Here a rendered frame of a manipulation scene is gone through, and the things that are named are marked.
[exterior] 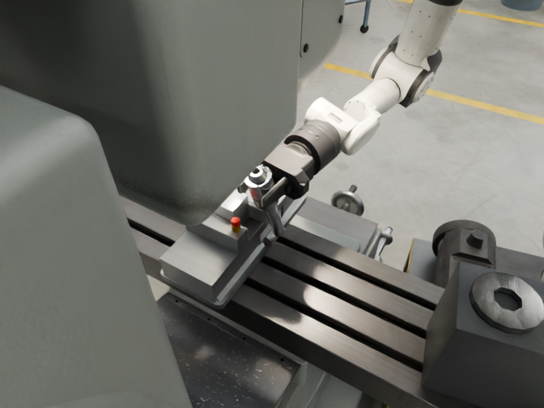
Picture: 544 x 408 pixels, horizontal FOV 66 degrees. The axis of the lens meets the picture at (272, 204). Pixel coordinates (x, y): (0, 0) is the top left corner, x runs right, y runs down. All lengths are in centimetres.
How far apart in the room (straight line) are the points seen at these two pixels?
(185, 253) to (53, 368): 61
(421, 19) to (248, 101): 67
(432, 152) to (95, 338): 269
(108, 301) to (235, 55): 19
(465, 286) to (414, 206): 178
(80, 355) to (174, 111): 15
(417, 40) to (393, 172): 166
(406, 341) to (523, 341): 23
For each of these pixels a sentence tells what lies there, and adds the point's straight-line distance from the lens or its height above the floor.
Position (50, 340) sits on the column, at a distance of 21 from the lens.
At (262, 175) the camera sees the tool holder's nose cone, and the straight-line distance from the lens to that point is 69.
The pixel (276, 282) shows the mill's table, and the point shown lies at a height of 93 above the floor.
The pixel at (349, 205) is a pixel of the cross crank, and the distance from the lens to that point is 141.
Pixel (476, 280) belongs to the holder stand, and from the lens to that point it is 66.
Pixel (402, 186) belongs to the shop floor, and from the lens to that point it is 252.
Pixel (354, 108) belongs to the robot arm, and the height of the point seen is 113.
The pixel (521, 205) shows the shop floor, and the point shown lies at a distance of 267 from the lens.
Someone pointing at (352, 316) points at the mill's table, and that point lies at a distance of 81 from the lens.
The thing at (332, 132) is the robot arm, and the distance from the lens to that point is 80.
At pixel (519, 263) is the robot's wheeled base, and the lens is 152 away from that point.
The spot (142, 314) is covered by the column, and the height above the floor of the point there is 140.
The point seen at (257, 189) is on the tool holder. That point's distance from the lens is 69.
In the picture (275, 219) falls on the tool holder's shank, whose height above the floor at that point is 104.
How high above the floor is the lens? 161
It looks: 44 degrees down
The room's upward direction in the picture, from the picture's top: straight up
